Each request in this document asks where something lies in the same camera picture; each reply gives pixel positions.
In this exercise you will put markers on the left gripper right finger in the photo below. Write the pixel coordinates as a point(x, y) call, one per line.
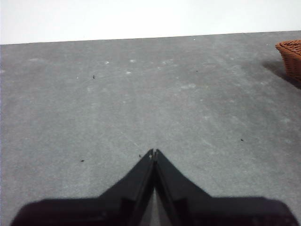
point(211, 212)

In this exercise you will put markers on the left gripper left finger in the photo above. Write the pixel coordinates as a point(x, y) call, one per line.
point(105, 209)

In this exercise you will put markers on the brown wicker basket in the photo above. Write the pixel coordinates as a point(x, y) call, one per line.
point(291, 58)

